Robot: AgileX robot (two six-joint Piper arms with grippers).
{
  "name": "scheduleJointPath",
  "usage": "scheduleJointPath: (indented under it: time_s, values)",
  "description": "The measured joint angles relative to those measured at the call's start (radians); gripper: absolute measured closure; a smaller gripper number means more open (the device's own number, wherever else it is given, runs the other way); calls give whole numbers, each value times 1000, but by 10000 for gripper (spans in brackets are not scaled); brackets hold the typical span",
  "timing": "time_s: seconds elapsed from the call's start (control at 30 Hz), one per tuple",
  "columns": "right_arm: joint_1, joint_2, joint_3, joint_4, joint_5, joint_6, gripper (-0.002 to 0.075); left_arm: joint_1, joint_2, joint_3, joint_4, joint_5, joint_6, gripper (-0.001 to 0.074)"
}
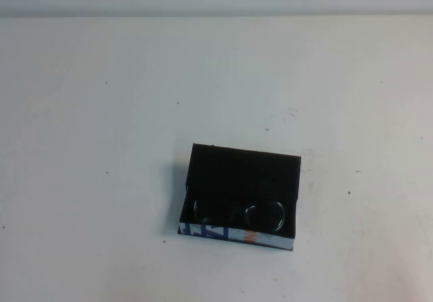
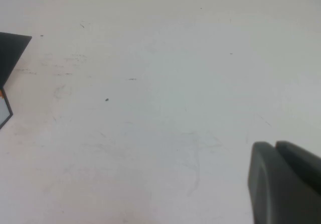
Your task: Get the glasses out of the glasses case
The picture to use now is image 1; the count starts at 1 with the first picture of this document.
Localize dark framed glasses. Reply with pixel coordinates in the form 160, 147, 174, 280
193, 196, 287, 232

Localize black glasses case printed front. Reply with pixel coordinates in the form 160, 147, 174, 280
178, 142, 302, 251

